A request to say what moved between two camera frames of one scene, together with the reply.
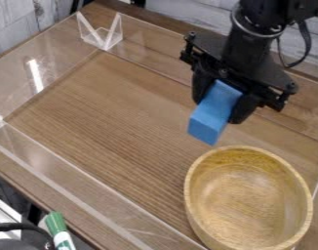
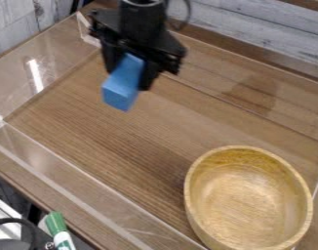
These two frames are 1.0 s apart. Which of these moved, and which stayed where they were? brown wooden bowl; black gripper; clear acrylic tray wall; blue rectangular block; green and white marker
Moved: blue rectangular block; black gripper
Stayed: green and white marker; brown wooden bowl; clear acrylic tray wall
